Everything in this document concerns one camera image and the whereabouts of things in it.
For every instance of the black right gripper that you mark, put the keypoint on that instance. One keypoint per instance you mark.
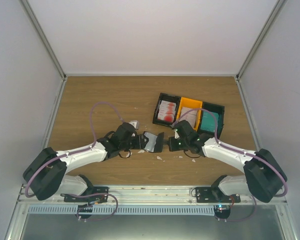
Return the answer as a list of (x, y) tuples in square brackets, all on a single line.
[(172, 146)]

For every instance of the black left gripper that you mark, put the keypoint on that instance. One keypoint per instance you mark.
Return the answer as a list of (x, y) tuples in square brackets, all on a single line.
[(139, 143)]

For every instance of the black leather card holder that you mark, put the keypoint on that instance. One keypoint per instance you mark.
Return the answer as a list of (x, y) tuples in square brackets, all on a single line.
[(153, 143)]

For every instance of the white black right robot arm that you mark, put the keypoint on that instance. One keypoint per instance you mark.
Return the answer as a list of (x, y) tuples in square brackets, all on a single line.
[(262, 177)]

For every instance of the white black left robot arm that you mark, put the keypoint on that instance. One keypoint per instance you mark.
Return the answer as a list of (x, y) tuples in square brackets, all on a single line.
[(47, 174)]

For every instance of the red white card stack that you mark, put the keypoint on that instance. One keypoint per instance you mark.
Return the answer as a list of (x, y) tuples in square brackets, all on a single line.
[(166, 111)]

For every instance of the yellow middle card bin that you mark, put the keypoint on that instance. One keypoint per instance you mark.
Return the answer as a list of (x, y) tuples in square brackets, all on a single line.
[(190, 110)]

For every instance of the teal card stack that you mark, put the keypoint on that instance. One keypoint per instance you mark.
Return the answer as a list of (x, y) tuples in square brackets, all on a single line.
[(208, 121)]

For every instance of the black right card bin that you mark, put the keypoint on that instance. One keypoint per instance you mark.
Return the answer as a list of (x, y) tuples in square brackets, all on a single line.
[(211, 107)]

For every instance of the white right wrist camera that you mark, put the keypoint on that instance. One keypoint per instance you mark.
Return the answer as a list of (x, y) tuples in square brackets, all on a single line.
[(176, 135)]

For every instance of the aluminium mounting rail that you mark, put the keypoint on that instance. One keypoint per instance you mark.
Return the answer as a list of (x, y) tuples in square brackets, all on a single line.
[(147, 195)]

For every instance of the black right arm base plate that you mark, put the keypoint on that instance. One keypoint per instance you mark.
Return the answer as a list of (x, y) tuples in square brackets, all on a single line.
[(207, 194)]

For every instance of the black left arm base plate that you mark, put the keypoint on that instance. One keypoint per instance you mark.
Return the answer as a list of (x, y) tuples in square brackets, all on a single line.
[(91, 195)]

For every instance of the grey slotted cable duct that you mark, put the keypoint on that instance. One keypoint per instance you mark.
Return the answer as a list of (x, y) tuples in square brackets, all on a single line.
[(193, 210)]

